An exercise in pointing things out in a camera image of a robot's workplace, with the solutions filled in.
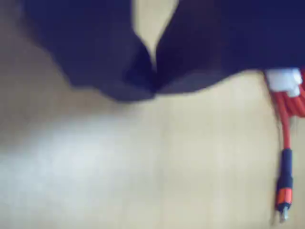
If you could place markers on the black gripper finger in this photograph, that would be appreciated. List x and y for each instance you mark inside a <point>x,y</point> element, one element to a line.
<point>226,35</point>
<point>95,47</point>

